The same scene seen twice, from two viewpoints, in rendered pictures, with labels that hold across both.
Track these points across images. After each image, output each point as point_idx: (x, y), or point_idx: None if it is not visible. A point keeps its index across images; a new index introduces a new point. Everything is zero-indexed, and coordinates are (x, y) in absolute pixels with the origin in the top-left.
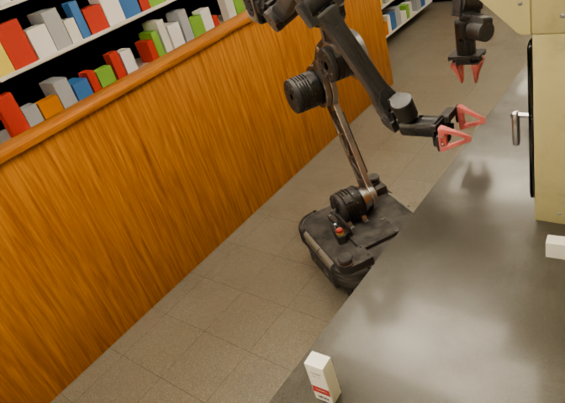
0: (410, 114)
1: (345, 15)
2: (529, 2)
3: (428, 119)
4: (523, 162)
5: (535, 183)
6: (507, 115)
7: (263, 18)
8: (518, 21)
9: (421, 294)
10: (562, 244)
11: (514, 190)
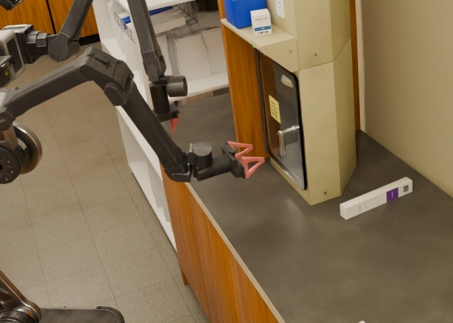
0: (212, 158)
1: None
2: (296, 50)
3: (220, 158)
4: (251, 180)
5: (309, 177)
6: None
7: None
8: (290, 63)
9: (318, 278)
10: (353, 204)
11: (273, 197)
